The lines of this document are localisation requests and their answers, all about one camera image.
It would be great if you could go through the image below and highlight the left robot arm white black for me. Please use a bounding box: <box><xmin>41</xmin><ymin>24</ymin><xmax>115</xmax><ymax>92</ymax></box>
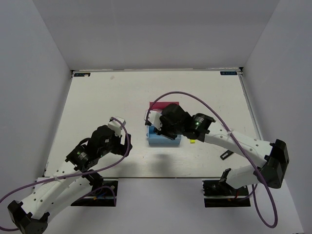
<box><xmin>7</xmin><ymin>118</ymin><xmax>132</xmax><ymax>234</ymax></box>

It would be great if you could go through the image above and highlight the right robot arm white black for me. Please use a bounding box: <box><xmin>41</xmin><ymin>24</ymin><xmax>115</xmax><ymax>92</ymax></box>
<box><xmin>146</xmin><ymin>103</ymin><xmax>290</xmax><ymax>195</ymax></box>

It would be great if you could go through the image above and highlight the light blue bin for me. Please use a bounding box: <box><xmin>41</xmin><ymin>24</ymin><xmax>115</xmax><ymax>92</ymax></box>
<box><xmin>146</xmin><ymin>126</ymin><xmax>181</xmax><ymax>147</ymax></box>

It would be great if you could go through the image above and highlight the pink bin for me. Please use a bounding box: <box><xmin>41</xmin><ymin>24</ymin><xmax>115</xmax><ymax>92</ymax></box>
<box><xmin>147</xmin><ymin>101</ymin><xmax>179</xmax><ymax>113</ymax></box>

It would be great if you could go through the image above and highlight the orange highlighter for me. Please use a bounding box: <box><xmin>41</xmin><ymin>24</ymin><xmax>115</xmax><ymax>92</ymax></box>
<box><xmin>220</xmin><ymin>150</ymin><xmax>233</xmax><ymax>160</ymax></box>

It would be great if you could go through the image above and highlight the right corner label sticker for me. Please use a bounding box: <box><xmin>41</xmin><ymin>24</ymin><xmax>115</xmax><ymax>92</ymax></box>
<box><xmin>220</xmin><ymin>71</ymin><xmax>237</xmax><ymax>76</ymax></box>

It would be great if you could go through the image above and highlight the corner label sticker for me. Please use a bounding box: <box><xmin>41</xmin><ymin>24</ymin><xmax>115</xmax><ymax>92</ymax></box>
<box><xmin>74</xmin><ymin>73</ymin><xmax>91</xmax><ymax>77</ymax></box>
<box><xmin>220</xmin><ymin>71</ymin><xmax>237</xmax><ymax>76</ymax></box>

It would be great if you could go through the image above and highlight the left corner label sticker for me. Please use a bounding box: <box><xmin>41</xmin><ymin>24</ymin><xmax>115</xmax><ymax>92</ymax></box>
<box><xmin>74</xmin><ymin>73</ymin><xmax>91</xmax><ymax>77</ymax></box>

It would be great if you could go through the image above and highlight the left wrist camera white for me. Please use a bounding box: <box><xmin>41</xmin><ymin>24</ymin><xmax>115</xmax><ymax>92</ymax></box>
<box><xmin>107</xmin><ymin>117</ymin><xmax>126</xmax><ymax>137</ymax></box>

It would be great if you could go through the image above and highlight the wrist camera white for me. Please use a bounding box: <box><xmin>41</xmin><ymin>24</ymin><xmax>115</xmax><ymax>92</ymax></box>
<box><xmin>107</xmin><ymin>117</ymin><xmax>126</xmax><ymax>137</ymax></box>
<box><xmin>144</xmin><ymin>110</ymin><xmax>162</xmax><ymax>131</ymax></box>

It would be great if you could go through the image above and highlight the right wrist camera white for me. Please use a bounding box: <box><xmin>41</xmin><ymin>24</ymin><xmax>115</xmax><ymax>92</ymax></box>
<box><xmin>144</xmin><ymin>110</ymin><xmax>162</xmax><ymax>131</ymax></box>

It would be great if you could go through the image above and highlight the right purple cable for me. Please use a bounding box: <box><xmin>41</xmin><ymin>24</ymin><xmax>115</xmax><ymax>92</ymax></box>
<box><xmin>144</xmin><ymin>91</ymin><xmax>278</xmax><ymax>229</ymax></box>

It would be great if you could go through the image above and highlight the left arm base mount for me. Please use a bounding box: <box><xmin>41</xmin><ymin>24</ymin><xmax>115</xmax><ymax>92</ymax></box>
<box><xmin>71</xmin><ymin>179</ymin><xmax>118</xmax><ymax>207</ymax></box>

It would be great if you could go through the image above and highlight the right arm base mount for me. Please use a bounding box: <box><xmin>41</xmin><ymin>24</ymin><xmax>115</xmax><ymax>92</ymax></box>
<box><xmin>202</xmin><ymin>179</ymin><xmax>251</xmax><ymax>208</ymax></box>

